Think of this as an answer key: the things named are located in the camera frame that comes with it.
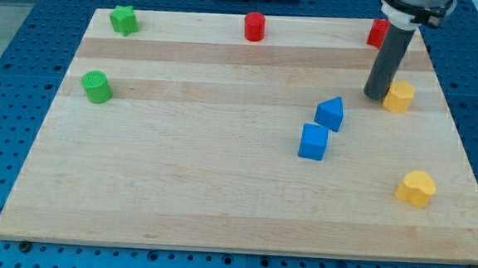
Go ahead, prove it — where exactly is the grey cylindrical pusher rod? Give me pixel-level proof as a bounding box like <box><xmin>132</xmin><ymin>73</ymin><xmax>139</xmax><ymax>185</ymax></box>
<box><xmin>363</xmin><ymin>23</ymin><xmax>415</xmax><ymax>101</ymax></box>

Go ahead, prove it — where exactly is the blue cube block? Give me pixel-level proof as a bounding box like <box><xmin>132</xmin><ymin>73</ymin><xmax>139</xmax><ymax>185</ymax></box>
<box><xmin>298</xmin><ymin>123</ymin><xmax>329</xmax><ymax>161</ymax></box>

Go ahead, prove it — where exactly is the red cylinder block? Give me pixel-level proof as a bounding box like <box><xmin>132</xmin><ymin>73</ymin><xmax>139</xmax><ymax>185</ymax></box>
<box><xmin>243</xmin><ymin>12</ymin><xmax>266</xmax><ymax>42</ymax></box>

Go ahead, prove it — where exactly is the robot wrist flange with clamp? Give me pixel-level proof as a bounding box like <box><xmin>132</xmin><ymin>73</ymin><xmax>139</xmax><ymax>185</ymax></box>
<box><xmin>380</xmin><ymin>0</ymin><xmax>456</xmax><ymax>31</ymax></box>

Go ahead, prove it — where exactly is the wooden board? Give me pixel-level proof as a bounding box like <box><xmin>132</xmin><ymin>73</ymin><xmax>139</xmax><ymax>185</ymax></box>
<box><xmin>0</xmin><ymin>8</ymin><xmax>478</xmax><ymax>265</ymax></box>

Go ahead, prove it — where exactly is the yellow hexagon block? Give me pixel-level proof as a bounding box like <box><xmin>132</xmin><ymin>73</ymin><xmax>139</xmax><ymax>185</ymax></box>
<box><xmin>382</xmin><ymin>80</ymin><xmax>416</xmax><ymax>113</ymax></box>

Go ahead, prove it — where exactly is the yellow heart block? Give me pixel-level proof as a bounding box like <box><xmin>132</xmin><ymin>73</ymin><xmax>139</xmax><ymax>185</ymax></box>
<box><xmin>395</xmin><ymin>170</ymin><xmax>437</xmax><ymax>207</ymax></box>

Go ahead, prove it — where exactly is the red star block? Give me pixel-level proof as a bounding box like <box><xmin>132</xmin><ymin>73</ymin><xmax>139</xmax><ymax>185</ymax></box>
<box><xmin>367</xmin><ymin>18</ymin><xmax>390</xmax><ymax>49</ymax></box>

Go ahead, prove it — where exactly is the green cylinder block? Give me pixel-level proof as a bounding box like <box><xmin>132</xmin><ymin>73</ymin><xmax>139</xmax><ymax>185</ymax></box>
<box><xmin>81</xmin><ymin>71</ymin><xmax>113</xmax><ymax>104</ymax></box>

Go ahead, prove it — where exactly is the green star block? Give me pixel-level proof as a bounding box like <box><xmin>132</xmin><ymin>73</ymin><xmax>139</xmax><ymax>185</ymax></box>
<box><xmin>109</xmin><ymin>5</ymin><xmax>139</xmax><ymax>37</ymax></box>

